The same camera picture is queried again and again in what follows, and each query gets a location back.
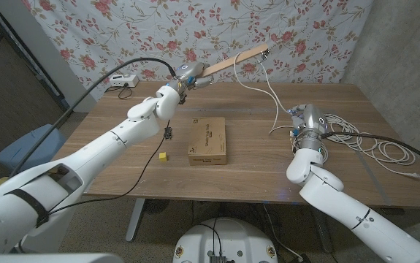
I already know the white table leg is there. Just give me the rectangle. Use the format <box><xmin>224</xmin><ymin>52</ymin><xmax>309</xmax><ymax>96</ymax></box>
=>
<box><xmin>126</xmin><ymin>198</ymin><xmax>147</xmax><ymax>243</ymax></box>

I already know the white robot torso base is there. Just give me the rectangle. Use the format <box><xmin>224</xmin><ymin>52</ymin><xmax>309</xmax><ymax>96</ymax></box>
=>
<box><xmin>172</xmin><ymin>218</ymin><xmax>279</xmax><ymax>263</ymax></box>

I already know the black power strip cord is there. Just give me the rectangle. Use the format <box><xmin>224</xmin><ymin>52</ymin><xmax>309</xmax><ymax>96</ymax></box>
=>
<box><xmin>104</xmin><ymin>82</ymin><xmax>134</xmax><ymax>101</ymax></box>

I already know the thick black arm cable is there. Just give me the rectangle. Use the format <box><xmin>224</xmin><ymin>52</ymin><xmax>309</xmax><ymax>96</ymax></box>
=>
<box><xmin>9</xmin><ymin>57</ymin><xmax>177</xmax><ymax>178</ymax></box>
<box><xmin>321</xmin><ymin>131</ymin><xmax>420</xmax><ymax>173</ymax></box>

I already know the floral print backdrop cloth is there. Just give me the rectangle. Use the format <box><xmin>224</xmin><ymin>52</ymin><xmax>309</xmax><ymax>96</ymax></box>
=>
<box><xmin>21</xmin><ymin>0</ymin><xmax>375</xmax><ymax>102</ymax></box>

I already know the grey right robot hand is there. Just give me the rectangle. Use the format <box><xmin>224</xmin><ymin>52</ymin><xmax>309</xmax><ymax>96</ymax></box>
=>
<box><xmin>288</xmin><ymin>103</ymin><xmax>329</xmax><ymax>142</ymax></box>

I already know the black round floor fan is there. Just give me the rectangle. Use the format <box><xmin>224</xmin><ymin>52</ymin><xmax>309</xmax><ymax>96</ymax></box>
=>
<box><xmin>142</xmin><ymin>199</ymin><xmax>170</xmax><ymax>215</ymax></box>

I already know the white Ethernet cable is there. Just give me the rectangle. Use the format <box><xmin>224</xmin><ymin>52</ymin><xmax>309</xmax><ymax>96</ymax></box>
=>
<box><xmin>233</xmin><ymin>50</ymin><xmax>420</xmax><ymax>180</ymax></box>

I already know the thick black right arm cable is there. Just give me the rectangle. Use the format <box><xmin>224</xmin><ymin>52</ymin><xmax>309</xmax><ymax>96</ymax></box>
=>
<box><xmin>321</xmin><ymin>131</ymin><xmax>420</xmax><ymax>173</ymax></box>

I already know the long wooden clip hanger board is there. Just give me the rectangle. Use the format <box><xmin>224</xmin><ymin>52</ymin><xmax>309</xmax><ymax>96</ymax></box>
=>
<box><xmin>198</xmin><ymin>40</ymin><xmax>272</xmax><ymax>78</ymax></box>

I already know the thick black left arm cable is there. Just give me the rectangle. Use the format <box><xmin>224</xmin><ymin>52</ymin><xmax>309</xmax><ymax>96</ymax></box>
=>
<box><xmin>9</xmin><ymin>57</ymin><xmax>177</xmax><ymax>178</ymax></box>

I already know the thin black left arm wire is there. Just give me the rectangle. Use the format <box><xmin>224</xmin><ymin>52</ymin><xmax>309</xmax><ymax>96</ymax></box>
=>
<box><xmin>47</xmin><ymin>119</ymin><xmax>171</xmax><ymax>216</ymax></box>

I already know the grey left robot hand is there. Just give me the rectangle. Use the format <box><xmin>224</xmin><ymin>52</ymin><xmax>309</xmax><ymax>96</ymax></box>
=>
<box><xmin>172</xmin><ymin>61</ymin><xmax>214</xmax><ymax>91</ymax></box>

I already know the grey table leg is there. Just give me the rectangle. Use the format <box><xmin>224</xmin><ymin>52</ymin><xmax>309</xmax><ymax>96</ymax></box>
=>
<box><xmin>312</xmin><ymin>210</ymin><xmax>337</xmax><ymax>254</ymax></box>

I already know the brown cardboard package box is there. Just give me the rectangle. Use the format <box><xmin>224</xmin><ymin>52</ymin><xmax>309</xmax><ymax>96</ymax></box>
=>
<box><xmin>187</xmin><ymin>117</ymin><xmax>228</xmax><ymax>167</ymax></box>

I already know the white power strip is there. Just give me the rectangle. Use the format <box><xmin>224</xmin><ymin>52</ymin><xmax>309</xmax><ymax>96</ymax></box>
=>
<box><xmin>109</xmin><ymin>74</ymin><xmax>140</xmax><ymax>88</ymax></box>

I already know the blue padded stool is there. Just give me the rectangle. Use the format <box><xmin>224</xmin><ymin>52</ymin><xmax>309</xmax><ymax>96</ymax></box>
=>
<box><xmin>0</xmin><ymin>123</ymin><xmax>67</xmax><ymax>175</ymax></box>

